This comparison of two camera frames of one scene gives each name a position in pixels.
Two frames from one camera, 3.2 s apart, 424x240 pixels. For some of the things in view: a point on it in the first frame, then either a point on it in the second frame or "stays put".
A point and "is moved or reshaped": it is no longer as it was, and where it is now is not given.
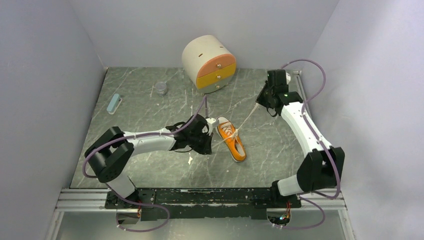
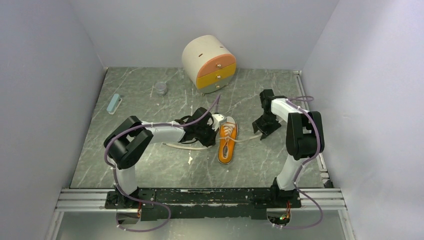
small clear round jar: [161, 88] stays put
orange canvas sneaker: [226, 129] is moved or reshaped
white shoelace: [227, 127] is moved or reshaped
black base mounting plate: [203, 204] stays put
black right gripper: [260, 99] to [266, 130]
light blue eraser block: [114, 104] stays put
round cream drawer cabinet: [208, 64] stays put
